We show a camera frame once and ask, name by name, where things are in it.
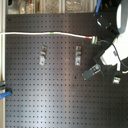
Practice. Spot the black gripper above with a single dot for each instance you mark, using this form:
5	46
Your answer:
104	69

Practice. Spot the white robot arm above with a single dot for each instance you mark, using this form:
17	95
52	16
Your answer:
114	49

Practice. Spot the black perforated pegboard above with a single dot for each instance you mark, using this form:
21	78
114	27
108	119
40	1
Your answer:
56	95

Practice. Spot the blue clamp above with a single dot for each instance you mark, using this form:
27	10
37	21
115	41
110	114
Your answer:
4	91

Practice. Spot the right metal cable clip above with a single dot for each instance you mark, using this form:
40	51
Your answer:
78	55

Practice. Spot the metal cable clip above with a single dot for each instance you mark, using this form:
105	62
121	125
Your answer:
78	55
43	54

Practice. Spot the left metal cable clip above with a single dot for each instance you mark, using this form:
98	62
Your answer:
43	54

